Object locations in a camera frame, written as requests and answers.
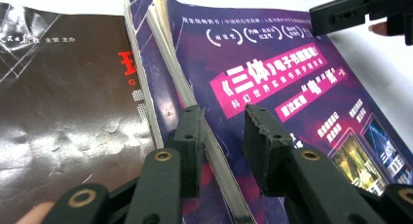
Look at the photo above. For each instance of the dark brown glossy magazine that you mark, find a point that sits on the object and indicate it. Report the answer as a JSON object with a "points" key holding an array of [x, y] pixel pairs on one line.
{"points": [[65, 104]]}

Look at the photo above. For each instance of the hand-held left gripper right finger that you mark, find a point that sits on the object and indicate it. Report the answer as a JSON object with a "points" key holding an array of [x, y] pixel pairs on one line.
{"points": [[271, 159]]}

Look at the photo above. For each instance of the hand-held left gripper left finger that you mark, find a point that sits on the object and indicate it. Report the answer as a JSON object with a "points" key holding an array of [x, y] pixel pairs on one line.
{"points": [[191, 152]]}

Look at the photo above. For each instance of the purple magazine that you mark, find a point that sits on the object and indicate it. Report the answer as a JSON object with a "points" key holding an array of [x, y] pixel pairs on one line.
{"points": [[259, 55], [162, 97]]}

